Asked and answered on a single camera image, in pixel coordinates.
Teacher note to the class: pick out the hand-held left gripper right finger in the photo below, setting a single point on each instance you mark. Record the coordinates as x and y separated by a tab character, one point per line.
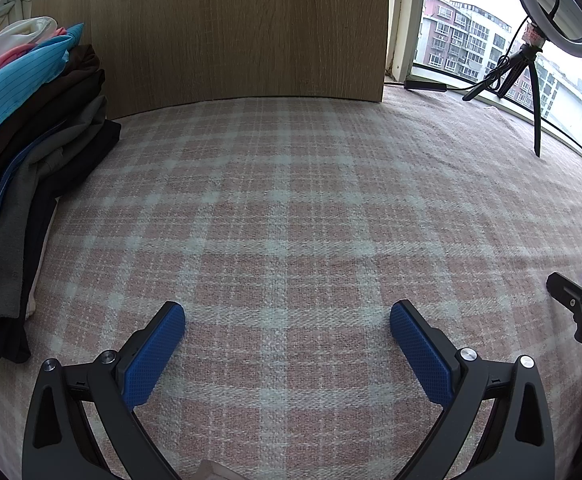
421	355

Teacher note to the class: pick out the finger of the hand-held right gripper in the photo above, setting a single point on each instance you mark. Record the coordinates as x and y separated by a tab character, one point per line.
568	296

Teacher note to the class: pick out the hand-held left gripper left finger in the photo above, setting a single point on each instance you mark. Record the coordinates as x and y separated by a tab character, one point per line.
156	350

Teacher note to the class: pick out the pile of folded clothes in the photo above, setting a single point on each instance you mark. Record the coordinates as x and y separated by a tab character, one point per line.
46	110

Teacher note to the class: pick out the black tripod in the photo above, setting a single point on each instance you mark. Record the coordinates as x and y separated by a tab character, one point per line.
536	120

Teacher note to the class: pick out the wooden panel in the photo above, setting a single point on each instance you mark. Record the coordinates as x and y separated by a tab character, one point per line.
221	35

